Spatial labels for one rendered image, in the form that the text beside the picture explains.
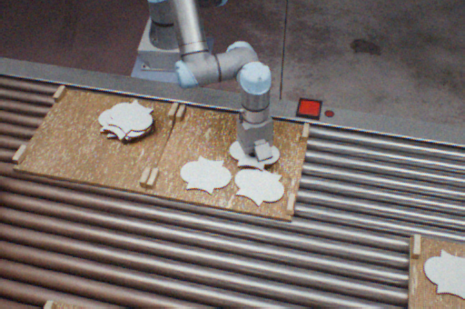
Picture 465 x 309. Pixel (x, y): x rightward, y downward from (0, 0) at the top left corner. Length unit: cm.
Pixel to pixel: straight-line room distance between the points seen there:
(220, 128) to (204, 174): 19
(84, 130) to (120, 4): 233
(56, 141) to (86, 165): 15
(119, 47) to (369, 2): 173
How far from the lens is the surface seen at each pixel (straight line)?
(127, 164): 161
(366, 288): 141
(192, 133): 166
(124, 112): 169
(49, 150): 171
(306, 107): 175
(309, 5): 388
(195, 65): 141
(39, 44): 376
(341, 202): 154
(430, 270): 144
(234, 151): 158
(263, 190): 150
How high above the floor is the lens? 215
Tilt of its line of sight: 47 degrees down
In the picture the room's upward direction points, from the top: 1 degrees counter-clockwise
